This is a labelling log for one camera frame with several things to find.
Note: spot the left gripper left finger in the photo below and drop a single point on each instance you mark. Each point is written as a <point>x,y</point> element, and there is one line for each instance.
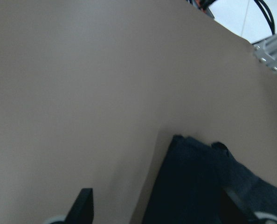
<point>82,210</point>

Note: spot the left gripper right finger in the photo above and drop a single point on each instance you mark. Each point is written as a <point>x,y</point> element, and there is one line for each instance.
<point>234,211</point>

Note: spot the black printed t-shirt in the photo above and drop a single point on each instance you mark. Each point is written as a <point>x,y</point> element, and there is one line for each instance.
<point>188,186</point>

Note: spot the black power strip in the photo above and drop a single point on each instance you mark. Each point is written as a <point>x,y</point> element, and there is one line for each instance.
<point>202,5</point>

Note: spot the aluminium frame post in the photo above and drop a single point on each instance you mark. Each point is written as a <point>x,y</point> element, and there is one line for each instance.
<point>266,52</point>

